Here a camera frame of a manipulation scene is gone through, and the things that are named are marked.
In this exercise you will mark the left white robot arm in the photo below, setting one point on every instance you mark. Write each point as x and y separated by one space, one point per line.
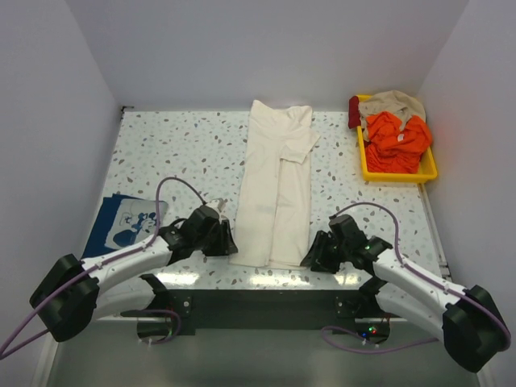
68 298

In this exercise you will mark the yellow plastic bin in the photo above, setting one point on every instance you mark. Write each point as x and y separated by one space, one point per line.
427 169

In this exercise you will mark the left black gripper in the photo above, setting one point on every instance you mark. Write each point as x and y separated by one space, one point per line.
215 238

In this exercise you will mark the folded blue white t shirt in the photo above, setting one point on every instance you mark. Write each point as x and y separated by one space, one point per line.
121 221

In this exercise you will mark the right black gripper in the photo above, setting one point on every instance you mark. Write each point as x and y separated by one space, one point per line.
326 247

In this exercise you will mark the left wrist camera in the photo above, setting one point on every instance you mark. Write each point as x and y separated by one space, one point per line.
217 204

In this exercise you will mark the aluminium rail frame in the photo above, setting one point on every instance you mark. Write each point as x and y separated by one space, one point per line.
136 293

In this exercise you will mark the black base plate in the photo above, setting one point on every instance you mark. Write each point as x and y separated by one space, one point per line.
185 311

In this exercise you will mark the orange t shirt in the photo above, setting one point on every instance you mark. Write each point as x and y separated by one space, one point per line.
390 150

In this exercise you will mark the cream t shirt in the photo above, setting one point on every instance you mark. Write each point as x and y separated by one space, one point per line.
272 224

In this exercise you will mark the red cloth in bin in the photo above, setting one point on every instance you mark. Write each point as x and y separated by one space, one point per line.
353 112

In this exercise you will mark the beige t shirt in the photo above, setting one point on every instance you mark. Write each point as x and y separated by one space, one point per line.
401 105

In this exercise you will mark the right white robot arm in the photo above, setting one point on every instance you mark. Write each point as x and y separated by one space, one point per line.
465 320

